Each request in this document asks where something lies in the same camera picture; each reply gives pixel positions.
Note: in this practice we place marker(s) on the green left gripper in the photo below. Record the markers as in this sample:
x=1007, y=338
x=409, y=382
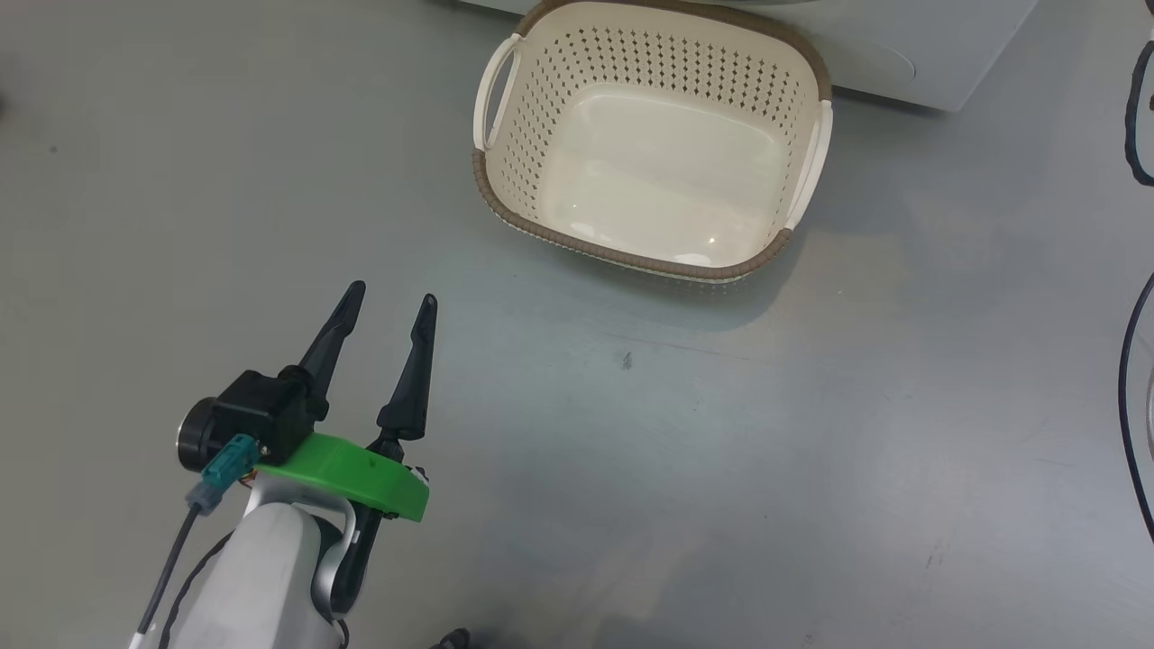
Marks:
x=352, y=473

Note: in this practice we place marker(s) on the cream perforated laundry basket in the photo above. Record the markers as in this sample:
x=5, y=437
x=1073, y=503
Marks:
x=667, y=171

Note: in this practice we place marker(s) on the white washing machine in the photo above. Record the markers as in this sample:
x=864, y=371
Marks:
x=902, y=54

